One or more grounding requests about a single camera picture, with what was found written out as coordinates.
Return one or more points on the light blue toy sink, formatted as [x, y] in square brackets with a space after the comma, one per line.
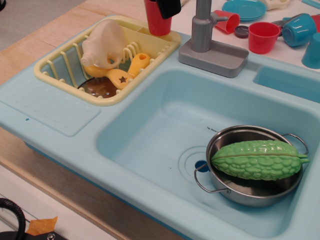
[144, 149]

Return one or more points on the cream toy pitcher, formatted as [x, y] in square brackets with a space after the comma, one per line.
[104, 46]

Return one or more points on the red plastic cup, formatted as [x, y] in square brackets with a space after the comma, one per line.
[157, 25]

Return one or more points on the teal cup lying sideways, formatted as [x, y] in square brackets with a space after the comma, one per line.
[299, 30]

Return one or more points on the yellow star spatula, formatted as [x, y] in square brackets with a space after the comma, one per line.
[119, 78]

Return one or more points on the cream toy item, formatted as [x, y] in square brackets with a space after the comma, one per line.
[275, 4]

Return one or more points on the teal cup at edge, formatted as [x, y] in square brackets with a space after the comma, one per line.
[311, 58]

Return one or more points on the pale yellow dish rack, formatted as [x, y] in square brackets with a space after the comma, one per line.
[63, 69]

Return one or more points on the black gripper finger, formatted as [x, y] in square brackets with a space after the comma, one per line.
[168, 8]

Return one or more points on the red upright cup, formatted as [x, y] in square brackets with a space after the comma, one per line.
[262, 37]

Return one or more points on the grey toy faucet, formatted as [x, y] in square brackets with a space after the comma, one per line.
[204, 53]

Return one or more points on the dark grey small lid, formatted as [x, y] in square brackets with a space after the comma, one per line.
[241, 31]

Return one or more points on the green toy bitter gourd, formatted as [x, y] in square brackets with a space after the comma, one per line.
[266, 160]

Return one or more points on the glass pot lid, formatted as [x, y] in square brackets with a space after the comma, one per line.
[99, 87]

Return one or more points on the red cup lying sideways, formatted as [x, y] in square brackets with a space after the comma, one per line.
[228, 26]

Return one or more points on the black device base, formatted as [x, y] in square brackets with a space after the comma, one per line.
[12, 235]

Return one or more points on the steel pot with handles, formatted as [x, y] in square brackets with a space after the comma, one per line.
[252, 193]

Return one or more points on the teal plates stack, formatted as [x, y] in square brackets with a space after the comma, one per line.
[248, 10]

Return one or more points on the orange tape piece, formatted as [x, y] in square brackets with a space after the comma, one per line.
[41, 226]

